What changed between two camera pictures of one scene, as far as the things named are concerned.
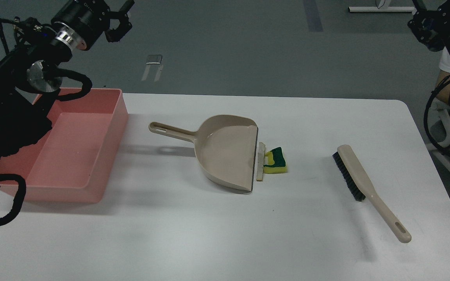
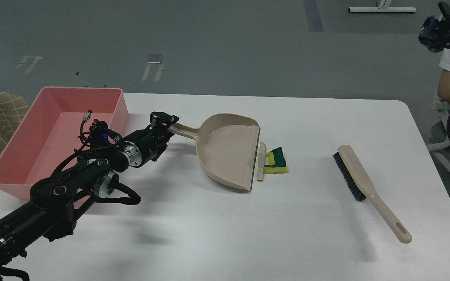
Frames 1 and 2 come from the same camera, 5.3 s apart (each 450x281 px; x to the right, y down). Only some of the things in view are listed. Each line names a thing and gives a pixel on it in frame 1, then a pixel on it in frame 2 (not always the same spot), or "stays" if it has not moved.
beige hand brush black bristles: [361, 186] stays
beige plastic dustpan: [225, 147] stays
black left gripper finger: [113, 35] → [163, 136]
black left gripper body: [84, 21] → [143, 146]
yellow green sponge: [276, 162] stays
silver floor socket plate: [154, 59] stays
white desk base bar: [386, 9] stays
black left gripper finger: [127, 5] → [159, 119]
